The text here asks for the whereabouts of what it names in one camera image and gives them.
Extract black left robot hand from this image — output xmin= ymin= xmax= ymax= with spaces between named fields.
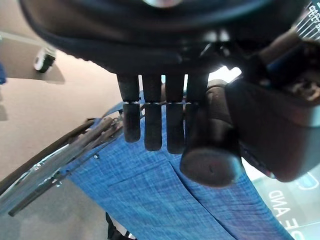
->
xmin=19 ymin=0 xmax=320 ymax=183

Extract black wheelchair push handle grip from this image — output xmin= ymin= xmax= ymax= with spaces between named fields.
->
xmin=179 ymin=79 xmax=243 ymax=188

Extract white and black bed caster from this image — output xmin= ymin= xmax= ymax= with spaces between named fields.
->
xmin=33 ymin=47 xmax=56 ymax=74

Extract blue fabric wheelchair backrest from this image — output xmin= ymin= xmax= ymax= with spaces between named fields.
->
xmin=62 ymin=88 xmax=296 ymax=240

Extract white printed barcode label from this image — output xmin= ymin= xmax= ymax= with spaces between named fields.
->
xmin=292 ymin=0 xmax=320 ymax=41

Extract teal floor sign white letters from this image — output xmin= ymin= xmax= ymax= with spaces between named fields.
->
xmin=249 ymin=171 xmax=320 ymax=240

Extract grey metal bed frame bar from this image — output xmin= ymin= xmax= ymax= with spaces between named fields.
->
xmin=0 ymin=31 xmax=52 ymax=54

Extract black wheelchair frame part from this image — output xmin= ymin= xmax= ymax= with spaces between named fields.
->
xmin=104 ymin=211 xmax=138 ymax=240

